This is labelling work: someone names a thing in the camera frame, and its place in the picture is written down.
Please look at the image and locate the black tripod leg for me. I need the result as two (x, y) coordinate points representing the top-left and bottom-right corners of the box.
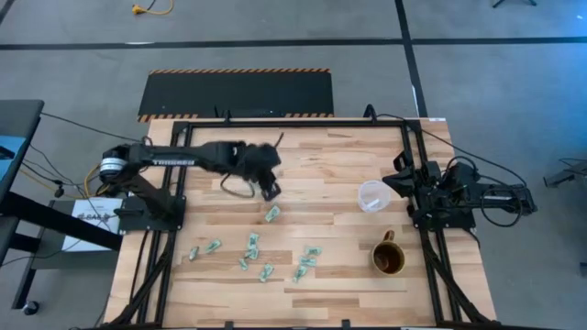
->
(492, 0), (538, 9)

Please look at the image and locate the black power strip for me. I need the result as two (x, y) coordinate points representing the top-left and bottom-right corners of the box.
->
(215, 105), (276, 119)

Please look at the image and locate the blue screen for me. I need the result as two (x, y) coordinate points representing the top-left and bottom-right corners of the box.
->
(0, 135), (28, 182)

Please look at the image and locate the black stand frame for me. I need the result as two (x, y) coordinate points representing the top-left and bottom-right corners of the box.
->
(0, 191), (124, 311)

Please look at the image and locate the black floor cable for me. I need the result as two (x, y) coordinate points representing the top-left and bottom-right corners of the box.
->
(373, 112), (517, 187)
(39, 111), (146, 143)

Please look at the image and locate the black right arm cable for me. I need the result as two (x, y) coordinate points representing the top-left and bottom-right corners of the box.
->
(479, 182), (524, 228)

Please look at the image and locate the yellow arm cable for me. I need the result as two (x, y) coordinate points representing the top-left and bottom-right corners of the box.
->
(83, 162), (111, 198)

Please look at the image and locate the black desk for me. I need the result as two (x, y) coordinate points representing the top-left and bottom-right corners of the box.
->
(0, 99), (46, 205)

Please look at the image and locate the black aluminium table frame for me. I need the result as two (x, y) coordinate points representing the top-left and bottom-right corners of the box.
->
(107, 117), (496, 330)

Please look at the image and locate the black hazard striped floor mat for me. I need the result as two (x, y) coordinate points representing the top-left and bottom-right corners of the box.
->
(137, 68), (335, 124)

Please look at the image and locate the white printed sheet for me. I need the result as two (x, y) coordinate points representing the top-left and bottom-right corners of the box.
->
(61, 197), (125, 253)

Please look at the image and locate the grey base platform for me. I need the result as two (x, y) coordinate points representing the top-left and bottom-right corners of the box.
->
(31, 199), (123, 271)

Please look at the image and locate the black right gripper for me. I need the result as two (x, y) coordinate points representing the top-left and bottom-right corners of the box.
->
(382, 149), (444, 203)

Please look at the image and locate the yellow extension cable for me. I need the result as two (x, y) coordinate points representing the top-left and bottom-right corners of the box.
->
(131, 0), (176, 17)

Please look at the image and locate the grey black floor stand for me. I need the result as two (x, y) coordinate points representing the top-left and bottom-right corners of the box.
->
(543, 158), (587, 189)

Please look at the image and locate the black cable with connector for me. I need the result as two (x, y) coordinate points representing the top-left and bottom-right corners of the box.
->
(20, 144), (93, 201)

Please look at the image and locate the brown ceramic mug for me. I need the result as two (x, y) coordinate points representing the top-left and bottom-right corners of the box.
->
(370, 228), (407, 277)

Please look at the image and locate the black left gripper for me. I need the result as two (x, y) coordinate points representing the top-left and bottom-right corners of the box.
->
(236, 140), (282, 202)

